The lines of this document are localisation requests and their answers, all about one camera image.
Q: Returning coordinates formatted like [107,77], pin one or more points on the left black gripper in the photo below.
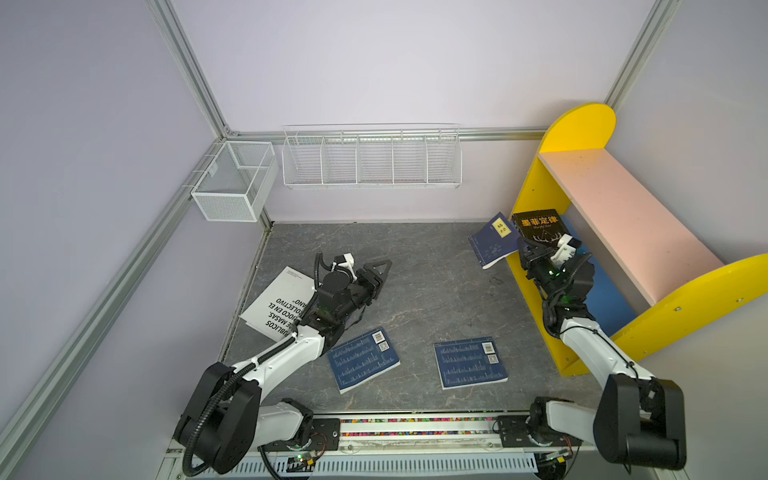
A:
[372,282]

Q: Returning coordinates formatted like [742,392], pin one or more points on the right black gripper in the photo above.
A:
[541,256]

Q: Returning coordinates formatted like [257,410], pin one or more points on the black book orange title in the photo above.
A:
[541,226]

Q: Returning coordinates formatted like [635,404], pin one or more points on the blue book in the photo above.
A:
[360,360]
[469,362]
[496,240]

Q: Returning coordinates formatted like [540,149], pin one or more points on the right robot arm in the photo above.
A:
[640,418]

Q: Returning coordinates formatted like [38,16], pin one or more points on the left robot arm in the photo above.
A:
[226,416]

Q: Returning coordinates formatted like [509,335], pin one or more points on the white paper file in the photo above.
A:
[275,311]

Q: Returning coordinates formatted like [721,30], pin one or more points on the yellow pink blue shelf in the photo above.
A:
[667,274]

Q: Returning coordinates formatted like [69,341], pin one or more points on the white mesh basket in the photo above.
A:
[236,183]

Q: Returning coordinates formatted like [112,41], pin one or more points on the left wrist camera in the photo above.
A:
[345,263]

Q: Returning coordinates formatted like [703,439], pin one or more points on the white wire wall rack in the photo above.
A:
[389,155]

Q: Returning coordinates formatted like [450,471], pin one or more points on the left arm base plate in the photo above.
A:
[319,434]

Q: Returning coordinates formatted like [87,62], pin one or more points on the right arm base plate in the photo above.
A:
[528,432]

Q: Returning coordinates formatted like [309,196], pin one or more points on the aluminium front rail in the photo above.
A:
[432,445]

